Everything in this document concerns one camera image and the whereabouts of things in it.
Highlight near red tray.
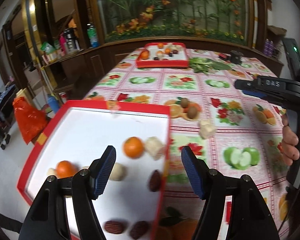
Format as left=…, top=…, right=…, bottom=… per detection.
left=17, top=100, right=171, bottom=239

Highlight floral fruit tablecloth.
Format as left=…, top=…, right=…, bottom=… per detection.
left=86, top=49, right=289, bottom=239

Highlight green leafy vegetables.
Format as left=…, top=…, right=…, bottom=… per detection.
left=189, top=57, right=231, bottom=75

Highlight blue water bottle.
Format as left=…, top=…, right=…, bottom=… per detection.
left=47, top=94, right=60, bottom=114

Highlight red date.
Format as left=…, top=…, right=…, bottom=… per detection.
left=148, top=170, right=161, bottom=192
left=104, top=220, right=126, bottom=235
left=129, top=220, right=150, bottom=239

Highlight kiwi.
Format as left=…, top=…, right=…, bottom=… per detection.
left=180, top=98, right=189, bottom=108
left=186, top=106, right=198, bottom=119

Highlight right hand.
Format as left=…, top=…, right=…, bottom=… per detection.
left=281, top=114, right=300, bottom=166

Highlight beige chunk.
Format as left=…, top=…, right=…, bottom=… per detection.
left=145, top=137, right=166, bottom=160
left=109, top=163, right=127, bottom=181
left=47, top=168, right=57, bottom=177

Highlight black thermos jug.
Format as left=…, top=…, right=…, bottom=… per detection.
left=64, top=28, right=77, bottom=54

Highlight orange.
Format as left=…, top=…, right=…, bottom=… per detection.
left=56, top=160, right=78, bottom=178
left=122, top=137, right=144, bottom=159
left=140, top=50, right=149, bottom=60

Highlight black box on table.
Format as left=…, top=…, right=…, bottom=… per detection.
left=230, top=50, right=243, bottom=65

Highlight green plastic bottle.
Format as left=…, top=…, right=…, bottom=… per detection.
left=87, top=23, right=99, bottom=48

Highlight red black device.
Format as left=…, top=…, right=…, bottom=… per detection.
left=218, top=53, right=231, bottom=61

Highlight orange plastic bag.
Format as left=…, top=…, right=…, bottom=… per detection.
left=13, top=96, right=51, bottom=145

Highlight red date bottom left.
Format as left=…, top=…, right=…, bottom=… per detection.
left=104, top=220, right=126, bottom=235

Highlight far red tray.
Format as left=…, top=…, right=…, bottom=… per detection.
left=136, top=42, right=189, bottom=68

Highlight red tray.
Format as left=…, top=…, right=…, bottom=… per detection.
left=17, top=100, right=171, bottom=239
left=136, top=42, right=189, bottom=68

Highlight red date bottom right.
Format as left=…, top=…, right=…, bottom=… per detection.
left=129, top=220, right=150, bottom=239

